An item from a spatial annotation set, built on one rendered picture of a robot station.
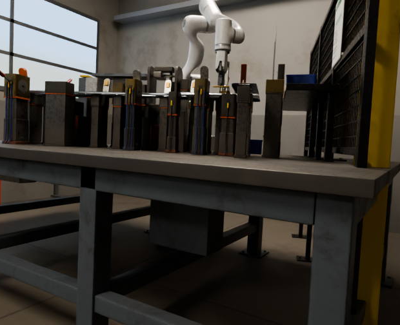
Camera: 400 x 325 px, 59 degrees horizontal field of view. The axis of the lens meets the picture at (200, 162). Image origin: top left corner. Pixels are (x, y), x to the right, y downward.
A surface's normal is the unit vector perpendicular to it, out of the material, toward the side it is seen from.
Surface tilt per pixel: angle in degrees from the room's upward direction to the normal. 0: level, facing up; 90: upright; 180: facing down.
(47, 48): 90
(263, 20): 90
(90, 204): 90
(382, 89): 90
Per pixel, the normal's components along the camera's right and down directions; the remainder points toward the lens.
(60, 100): -0.20, 0.04
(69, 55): 0.85, 0.07
